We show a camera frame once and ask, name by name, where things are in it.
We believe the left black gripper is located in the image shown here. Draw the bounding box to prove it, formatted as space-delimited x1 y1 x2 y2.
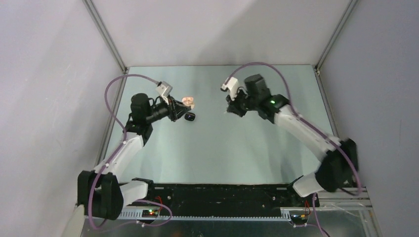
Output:
145 95 191 123

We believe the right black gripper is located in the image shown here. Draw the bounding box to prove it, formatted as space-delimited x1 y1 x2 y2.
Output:
226 87 258 118

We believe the beige earbud charging case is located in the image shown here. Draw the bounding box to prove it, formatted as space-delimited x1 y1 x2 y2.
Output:
181 96 195 109

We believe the black earbud charging case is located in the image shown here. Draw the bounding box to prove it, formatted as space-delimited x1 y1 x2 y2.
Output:
184 112 196 121

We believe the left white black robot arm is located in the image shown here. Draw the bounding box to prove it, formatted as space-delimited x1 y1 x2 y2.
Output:
77 93 195 220

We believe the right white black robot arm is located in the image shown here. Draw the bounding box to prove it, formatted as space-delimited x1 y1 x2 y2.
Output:
220 74 357 206

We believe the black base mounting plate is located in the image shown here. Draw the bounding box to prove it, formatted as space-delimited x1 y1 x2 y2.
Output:
145 183 320 219

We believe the left controller circuit board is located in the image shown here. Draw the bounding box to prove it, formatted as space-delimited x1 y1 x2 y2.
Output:
141 209 160 219

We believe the controller circuit board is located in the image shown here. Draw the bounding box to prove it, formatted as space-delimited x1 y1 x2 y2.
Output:
290 214 310 226
141 209 160 219

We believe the right controller circuit board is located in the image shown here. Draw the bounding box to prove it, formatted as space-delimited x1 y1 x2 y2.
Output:
290 214 310 226

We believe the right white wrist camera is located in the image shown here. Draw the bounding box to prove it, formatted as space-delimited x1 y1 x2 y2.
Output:
220 77 240 101

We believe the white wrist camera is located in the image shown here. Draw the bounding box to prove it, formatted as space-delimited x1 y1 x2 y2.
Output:
220 77 240 101
156 81 173 105

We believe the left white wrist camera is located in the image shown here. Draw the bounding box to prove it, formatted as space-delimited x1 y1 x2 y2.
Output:
156 81 173 105

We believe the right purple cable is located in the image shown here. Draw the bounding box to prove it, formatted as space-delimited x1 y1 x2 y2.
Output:
226 62 363 237

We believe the purple cable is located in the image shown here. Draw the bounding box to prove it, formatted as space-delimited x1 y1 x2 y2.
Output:
88 74 173 231
226 62 363 237

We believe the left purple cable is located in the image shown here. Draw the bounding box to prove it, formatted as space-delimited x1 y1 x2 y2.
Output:
88 74 173 231

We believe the grey slotted cable duct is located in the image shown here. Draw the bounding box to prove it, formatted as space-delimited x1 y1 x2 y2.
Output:
117 208 291 221

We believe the aluminium frame rail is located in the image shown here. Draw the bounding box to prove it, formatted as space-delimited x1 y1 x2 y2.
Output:
76 186 374 211

